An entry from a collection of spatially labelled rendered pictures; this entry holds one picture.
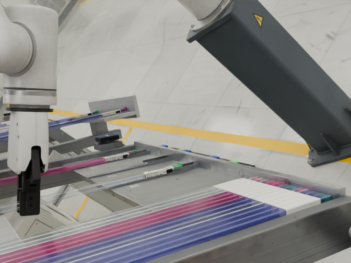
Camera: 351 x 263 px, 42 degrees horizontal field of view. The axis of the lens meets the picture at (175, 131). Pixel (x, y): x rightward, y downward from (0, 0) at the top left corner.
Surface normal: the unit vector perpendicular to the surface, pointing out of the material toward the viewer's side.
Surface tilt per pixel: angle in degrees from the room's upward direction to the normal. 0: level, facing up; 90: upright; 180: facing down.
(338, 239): 90
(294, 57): 90
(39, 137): 91
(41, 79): 96
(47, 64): 115
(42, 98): 102
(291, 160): 0
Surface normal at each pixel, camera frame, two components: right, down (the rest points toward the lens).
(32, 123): 0.49, -0.07
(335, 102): 0.61, -0.30
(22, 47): 0.94, 0.08
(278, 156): -0.71, -0.55
